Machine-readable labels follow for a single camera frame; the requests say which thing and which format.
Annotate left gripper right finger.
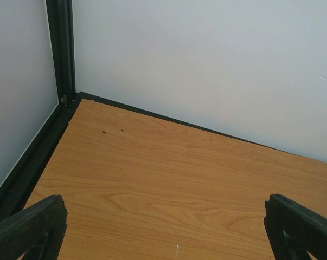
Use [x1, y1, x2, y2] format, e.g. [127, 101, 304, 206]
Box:
[264, 194, 327, 259]

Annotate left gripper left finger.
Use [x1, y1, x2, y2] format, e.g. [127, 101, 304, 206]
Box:
[0, 195, 67, 259]

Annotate left black frame post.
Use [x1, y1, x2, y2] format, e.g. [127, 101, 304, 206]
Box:
[0, 0, 80, 225]

